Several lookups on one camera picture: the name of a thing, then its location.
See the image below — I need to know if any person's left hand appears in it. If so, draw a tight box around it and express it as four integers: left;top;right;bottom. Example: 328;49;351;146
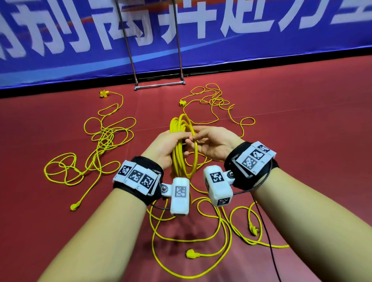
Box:
141;129;194;171

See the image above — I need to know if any person's right hand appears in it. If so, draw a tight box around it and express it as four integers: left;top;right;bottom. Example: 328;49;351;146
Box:
185;125;246;163

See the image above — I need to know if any metal rack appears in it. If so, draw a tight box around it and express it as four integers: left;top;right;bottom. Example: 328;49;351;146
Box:
114;0;187;91

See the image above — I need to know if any person's left forearm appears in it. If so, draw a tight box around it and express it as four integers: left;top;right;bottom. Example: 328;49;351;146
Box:
38;187;149;282

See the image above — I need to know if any person's right forearm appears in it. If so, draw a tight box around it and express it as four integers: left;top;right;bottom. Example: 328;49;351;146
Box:
253;167;372;282

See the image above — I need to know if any black marker wristband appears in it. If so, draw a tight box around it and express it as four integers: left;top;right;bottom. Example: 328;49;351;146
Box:
112;156;165;206
224;140;280;191

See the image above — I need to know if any blue banner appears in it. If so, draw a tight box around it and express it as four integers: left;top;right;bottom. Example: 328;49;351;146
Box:
0;0;372;89

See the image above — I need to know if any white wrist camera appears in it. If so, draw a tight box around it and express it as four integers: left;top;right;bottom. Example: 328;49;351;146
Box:
160;177;191;216
203;164;236;208

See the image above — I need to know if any black cable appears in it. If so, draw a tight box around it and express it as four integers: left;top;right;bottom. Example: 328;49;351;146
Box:
251;194;282;282

